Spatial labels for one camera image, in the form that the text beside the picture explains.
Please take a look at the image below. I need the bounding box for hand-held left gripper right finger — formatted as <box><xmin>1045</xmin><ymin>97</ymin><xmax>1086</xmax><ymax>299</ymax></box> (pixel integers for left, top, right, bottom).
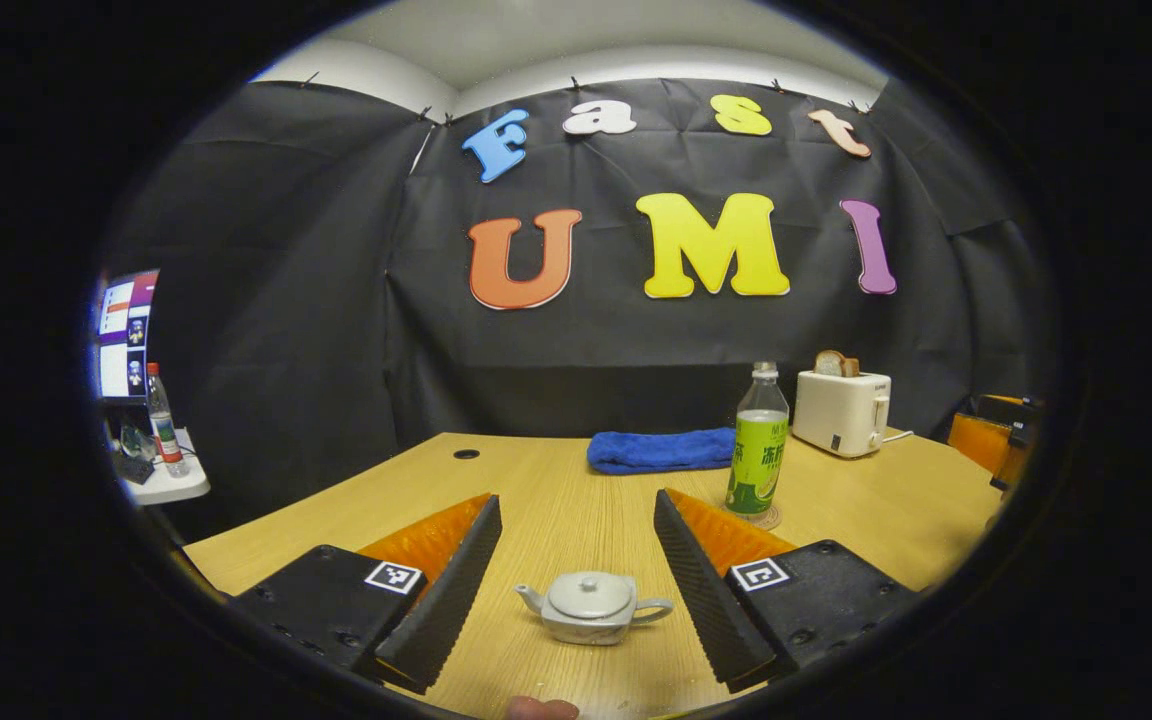
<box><xmin>653</xmin><ymin>487</ymin><xmax>920</xmax><ymax>694</ymax></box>

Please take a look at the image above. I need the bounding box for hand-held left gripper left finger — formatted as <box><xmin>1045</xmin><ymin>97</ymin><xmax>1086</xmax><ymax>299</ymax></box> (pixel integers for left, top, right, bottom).
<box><xmin>229</xmin><ymin>493</ymin><xmax>503</xmax><ymax>696</ymax></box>

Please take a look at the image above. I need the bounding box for white teacup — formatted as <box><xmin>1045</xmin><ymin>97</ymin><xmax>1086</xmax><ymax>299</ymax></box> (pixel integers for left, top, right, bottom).
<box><xmin>514</xmin><ymin>570</ymin><xmax>675</xmax><ymax>646</ymax></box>

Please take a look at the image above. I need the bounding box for green label water bottle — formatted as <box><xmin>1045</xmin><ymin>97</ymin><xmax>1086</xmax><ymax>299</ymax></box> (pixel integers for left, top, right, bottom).
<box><xmin>724</xmin><ymin>362</ymin><xmax>790</xmax><ymax>517</ymax></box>

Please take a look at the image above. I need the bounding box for red cap water bottle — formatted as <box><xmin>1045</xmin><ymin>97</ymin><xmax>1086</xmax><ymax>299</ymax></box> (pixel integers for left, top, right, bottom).
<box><xmin>144</xmin><ymin>362</ymin><xmax>190</xmax><ymax>478</ymax></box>

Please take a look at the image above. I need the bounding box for white toaster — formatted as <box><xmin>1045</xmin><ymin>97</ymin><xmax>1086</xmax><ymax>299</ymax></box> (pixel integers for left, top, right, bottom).
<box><xmin>792</xmin><ymin>370</ymin><xmax>892</xmax><ymax>459</ymax></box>

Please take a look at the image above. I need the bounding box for blue towel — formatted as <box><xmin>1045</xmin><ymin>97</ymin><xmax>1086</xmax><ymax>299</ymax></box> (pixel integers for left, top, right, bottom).
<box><xmin>587</xmin><ymin>428</ymin><xmax>737</xmax><ymax>475</ymax></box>

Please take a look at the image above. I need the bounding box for black backdrop cloth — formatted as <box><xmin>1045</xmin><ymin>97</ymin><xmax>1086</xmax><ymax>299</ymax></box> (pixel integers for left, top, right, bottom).
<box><xmin>101</xmin><ymin>75</ymin><xmax>1052</xmax><ymax>541</ymax></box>

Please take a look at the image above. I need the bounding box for white side table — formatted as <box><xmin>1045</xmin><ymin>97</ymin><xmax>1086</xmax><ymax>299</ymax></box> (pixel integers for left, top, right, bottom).
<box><xmin>114</xmin><ymin>428</ymin><xmax>211</xmax><ymax>506</ymax></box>

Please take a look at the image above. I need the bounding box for computer monitor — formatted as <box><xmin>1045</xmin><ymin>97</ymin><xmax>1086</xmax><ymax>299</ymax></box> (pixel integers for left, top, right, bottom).
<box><xmin>94</xmin><ymin>268</ymin><xmax>161</xmax><ymax>401</ymax></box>

